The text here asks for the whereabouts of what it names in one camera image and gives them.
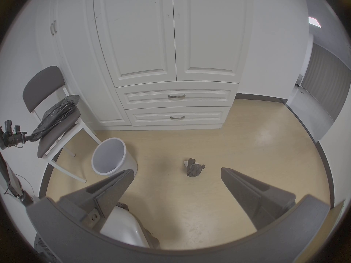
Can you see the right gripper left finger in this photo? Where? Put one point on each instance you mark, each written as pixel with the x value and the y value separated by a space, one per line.
pixel 109 190

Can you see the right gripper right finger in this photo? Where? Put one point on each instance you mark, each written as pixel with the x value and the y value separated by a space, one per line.
pixel 246 193

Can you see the black plastic bag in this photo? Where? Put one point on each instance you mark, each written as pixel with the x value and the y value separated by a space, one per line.
pixel 57 114

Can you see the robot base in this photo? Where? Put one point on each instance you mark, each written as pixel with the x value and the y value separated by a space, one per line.
pixel 123 226

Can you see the white trash bin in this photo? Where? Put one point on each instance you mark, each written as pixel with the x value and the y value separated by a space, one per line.
pixel 129 157

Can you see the crumpled black plastic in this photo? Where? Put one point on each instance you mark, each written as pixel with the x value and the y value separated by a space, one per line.
pixel 195 169

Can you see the white paper scrap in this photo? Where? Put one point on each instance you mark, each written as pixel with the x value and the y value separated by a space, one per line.
pixel 185 162

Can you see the white chair grey cushions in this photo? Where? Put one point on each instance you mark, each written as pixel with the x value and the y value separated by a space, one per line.
pixel 44 83

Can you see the white wardrobe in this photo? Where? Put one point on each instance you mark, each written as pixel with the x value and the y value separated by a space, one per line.
pixel 164 37

